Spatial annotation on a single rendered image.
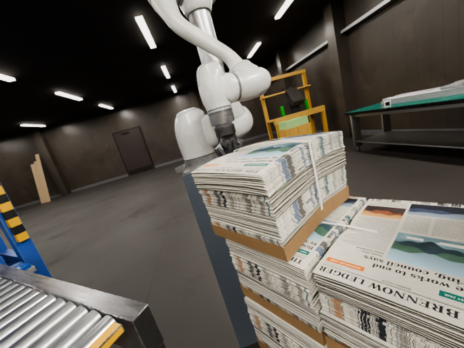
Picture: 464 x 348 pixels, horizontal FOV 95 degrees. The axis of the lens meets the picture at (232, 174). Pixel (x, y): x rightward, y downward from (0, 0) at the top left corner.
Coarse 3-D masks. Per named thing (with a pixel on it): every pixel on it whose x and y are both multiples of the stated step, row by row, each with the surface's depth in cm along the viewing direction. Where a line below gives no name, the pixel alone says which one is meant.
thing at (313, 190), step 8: (272, 144) 65; (280, 144) 61; (288, 144) 58; (296, 144) 55; (304, 144) 53; (312, 144) 55; (240, 152) 70; (304, 152) 52; (304, 160) 54; (312, 168) 56; (312, 176) 56; (320, 176) 58; (312, 184) 56; (320, 184) 59; (312, 192) 56; (320, 192) 59; (312, 200) 56
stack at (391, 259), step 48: (336, 240) 52; (384, 240) 48; (432, 240) 44; (288, 288) 53; (336, 288) 42; (384, 288) 37; (432, 288) 35; (288, 336) 61; (336, 336) 47; (384, 336) 39; (432, 336) 32
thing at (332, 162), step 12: (336, 132) 63; (264, 144) 70; (324, 144) 59; (336, 144) 64; (324, 156) 59; (336, 156) 64; (324, 168) 59; (336, 168) 64; (324, 180) 60; (336, 180) 65; (324, 192) 60; (336, 192) 65
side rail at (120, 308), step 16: (0, 272) 99; (16, 272) 94; (32, 288) 78; (48, 288) 73; (64, 288) 70; (80, 288) 68; (80, 304) 61; (96, 304) 58; (112, 304) 56; (128, 304) 55; (144, 304) 53; (128, 320) 50; (144, 320) 52; (128, 336) 53; (144, 336) 51; (160, 336) 55
